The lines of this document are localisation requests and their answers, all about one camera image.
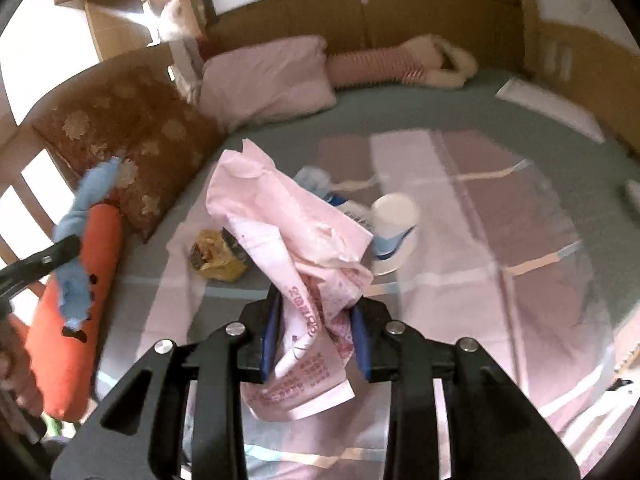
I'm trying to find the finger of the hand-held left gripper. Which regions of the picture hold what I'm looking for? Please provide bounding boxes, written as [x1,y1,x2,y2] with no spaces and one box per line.
[0,237,82,302]

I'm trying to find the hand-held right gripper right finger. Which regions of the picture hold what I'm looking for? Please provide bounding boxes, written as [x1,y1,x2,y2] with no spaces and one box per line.
[350,300,584,480]

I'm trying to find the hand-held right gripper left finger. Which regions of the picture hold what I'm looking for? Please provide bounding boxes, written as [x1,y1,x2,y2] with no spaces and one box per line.
[52,295,284,480]

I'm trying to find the blue cloth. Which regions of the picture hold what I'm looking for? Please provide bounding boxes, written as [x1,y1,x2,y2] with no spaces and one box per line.
[52,156,124,332]

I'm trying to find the pink printed paper wrapper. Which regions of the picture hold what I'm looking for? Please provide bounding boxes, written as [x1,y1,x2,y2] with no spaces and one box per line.
[206,140,375,423]

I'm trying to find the person's left hand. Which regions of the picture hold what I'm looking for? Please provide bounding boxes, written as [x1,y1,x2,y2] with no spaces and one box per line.
[0,310,45,416]

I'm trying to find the orange carrot plush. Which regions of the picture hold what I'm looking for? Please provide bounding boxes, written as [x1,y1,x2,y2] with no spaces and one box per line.
[24,204,125,423]

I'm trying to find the yellow snack packet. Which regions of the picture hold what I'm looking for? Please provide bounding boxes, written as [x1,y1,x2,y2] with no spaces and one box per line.
[189,229,251,282]

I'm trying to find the blue white packet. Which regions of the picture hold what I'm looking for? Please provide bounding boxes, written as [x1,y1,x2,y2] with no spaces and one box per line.
[325,195,375,233]

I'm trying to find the white paper cup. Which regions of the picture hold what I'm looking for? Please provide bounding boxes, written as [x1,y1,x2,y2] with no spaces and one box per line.
[370,194,422,276]

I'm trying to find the light blue plastic wrapper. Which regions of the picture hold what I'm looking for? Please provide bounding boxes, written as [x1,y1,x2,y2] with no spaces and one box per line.
[292,166,331,198]

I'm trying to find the pink grey patchwork blanket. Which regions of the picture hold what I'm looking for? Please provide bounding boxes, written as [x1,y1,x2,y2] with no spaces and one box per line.
[95,127,623,480]

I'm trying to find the brown floral cushion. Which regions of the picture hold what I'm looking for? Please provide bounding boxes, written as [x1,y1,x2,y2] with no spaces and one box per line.
[31,65,223,243]

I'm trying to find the white hanging cloth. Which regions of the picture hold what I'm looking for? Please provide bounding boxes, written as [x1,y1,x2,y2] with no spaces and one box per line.
[172,40,207,103]

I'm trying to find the pink pillow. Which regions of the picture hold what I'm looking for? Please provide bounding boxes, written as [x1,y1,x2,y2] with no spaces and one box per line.
[199,35,337,133]

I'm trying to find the green bed sheet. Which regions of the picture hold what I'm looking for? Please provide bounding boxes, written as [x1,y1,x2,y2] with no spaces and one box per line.
[117,67,640,311]

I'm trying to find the wooden shelf unit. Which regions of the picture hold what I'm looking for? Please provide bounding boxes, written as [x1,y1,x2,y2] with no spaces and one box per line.
[52,0,168,61]

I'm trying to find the striped plush dog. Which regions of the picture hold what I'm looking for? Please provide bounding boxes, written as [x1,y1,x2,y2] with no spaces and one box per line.
[326,34,478,90]

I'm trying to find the white plush toy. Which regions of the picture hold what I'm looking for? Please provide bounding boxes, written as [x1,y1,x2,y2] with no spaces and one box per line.
[159,0,187,41]

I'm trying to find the white flat board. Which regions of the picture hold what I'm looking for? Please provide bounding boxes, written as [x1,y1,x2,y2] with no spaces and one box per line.
[495,77,606,143]

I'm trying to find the wooden bunk bed frame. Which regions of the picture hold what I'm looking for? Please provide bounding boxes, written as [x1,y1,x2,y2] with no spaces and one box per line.
[0,0,640,271]

